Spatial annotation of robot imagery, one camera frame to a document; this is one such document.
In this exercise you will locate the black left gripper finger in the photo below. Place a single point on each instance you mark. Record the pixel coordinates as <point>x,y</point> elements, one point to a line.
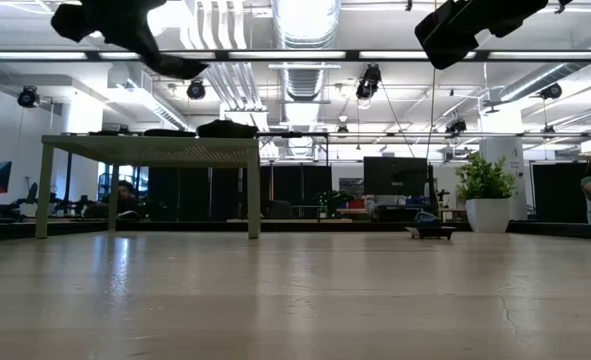
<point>142,47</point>
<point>154,42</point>

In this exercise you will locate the black rounded plate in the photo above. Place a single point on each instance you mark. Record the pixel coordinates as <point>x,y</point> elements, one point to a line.
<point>177,67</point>
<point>170,133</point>

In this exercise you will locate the small black cube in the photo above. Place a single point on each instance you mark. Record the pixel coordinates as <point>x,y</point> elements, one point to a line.
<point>110,133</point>

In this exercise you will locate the small square black plate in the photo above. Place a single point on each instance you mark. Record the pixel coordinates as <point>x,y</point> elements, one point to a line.
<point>430,233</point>

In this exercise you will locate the black ceiling spotlight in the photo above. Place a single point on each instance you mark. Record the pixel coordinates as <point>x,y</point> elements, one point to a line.
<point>456,126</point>
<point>550,91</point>
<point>370,82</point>
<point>196,89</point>
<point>27,96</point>

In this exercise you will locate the green perforated metal shelf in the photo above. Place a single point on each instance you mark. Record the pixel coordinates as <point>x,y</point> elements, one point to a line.
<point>150,150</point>

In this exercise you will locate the black beam with light strips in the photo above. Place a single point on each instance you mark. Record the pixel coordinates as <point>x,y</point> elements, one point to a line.
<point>352,55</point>

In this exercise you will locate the white round column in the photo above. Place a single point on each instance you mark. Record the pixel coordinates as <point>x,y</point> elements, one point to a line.
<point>512,150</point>

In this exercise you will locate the black television screen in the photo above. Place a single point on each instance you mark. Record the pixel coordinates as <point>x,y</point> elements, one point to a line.
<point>395,175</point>

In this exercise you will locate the green plant in white pot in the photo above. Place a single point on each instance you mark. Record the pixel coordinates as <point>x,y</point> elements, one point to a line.
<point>485,210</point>

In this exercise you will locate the black partition panels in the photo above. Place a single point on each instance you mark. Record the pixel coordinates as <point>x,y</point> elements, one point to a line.
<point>285,182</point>
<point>555,192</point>

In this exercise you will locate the silver ventilation duct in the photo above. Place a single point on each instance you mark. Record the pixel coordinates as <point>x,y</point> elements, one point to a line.
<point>305,30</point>

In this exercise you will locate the black aluminium table frame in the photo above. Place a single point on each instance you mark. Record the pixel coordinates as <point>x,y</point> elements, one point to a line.
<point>325,226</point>

